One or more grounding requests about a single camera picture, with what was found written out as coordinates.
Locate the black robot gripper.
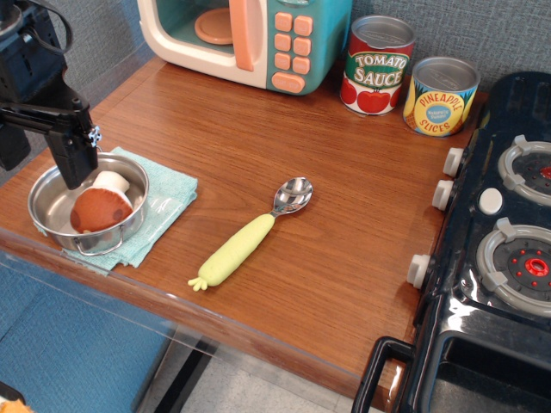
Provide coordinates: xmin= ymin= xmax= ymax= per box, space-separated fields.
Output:
xmin=0 ymin=58 xmax=102 ymax=190

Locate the yellow handled metal spoon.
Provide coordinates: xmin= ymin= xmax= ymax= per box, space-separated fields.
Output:
xmin=187 ymin=177 xmax=313 ymax=292

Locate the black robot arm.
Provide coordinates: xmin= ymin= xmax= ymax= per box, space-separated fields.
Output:
xmin=1 ymin=1 xmax=101 ymax=189

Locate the brown toy mushroom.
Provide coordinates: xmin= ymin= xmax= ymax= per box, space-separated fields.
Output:
xmin=70 ymin=171 xmax=133 ymax=233

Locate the light teal cloth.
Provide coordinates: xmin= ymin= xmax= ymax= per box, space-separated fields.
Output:
xmin=35 ymin=146 xmax=199 ymax=277

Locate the orange plush toy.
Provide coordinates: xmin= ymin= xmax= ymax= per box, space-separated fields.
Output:
xmin=0 ymin=382 xmax=34 ymax=413

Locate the teal toy microwave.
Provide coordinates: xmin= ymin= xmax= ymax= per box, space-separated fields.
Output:
xmin=138 ymin=1 xmax=352 ymax=96

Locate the tomato sauce can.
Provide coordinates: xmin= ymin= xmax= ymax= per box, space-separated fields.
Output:
xmin=340 ymin=15 xmax=416 ymax=115

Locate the pineapple slices can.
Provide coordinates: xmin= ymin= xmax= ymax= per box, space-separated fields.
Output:
xmin=403 ymin=56 xmax=480 ymax=137

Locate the black toy stove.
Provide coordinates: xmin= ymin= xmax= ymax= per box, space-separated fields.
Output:
xmin=353 ymin=71 xmax=550 ymax=412

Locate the metal pot with handles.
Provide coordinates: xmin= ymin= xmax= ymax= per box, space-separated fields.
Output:
xmin=28 ymin=152 xmax=149 ymax=256

